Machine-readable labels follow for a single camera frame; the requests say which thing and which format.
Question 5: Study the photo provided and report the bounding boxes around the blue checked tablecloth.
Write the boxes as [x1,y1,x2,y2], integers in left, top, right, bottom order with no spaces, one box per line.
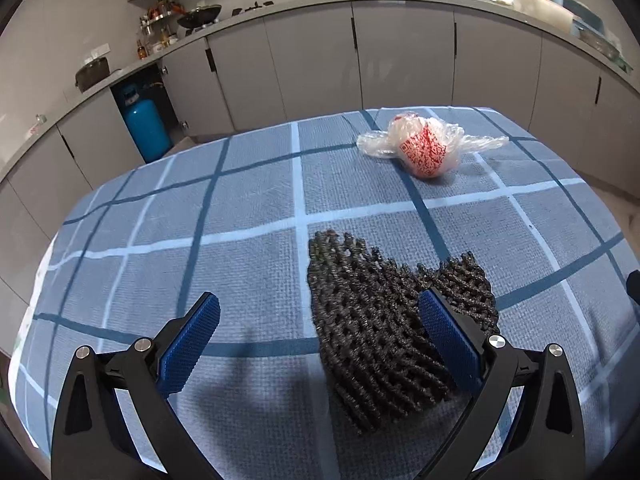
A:
[7,106,640,480]

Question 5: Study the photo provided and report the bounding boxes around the glass tray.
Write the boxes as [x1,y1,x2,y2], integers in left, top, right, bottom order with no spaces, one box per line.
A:
[580,25,631,61]

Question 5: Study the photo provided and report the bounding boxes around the dark cooking pot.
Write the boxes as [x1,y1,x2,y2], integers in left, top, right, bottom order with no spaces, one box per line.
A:
[75,57,111,93]

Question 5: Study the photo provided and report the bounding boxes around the black foam net sleeve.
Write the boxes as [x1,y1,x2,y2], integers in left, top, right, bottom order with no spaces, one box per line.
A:
[307,230,501,436]

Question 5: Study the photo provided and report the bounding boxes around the blue gas cylinder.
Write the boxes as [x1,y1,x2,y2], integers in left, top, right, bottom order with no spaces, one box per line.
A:
[124,87,173,161]

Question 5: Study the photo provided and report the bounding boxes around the black gas stove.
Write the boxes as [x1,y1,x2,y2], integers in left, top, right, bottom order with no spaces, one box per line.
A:
[232,1,275,16]

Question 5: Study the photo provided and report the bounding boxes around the white plastic container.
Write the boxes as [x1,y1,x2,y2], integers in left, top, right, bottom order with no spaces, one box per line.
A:
[512,0,573,28]

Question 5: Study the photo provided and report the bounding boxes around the grey kitchen counter cabinets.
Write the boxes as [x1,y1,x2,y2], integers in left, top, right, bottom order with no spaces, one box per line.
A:
[0,0,640,311]

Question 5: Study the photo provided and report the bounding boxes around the clear bag with red print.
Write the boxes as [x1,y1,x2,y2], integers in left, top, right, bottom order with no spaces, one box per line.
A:
[356,110,511,181]

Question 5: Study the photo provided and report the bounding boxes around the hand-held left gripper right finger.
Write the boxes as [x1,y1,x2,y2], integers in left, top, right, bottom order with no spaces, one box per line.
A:
[417,287,586,480]

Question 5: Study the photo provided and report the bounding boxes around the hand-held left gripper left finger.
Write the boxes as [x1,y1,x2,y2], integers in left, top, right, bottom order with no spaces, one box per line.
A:
[50,291,223,480]

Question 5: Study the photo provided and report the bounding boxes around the black wok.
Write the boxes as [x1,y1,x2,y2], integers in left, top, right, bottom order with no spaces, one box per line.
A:
[177,4,222,30]

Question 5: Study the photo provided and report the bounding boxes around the rack of seasoning bottles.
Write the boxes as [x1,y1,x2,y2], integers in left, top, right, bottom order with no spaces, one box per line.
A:
[137,0,186,58]

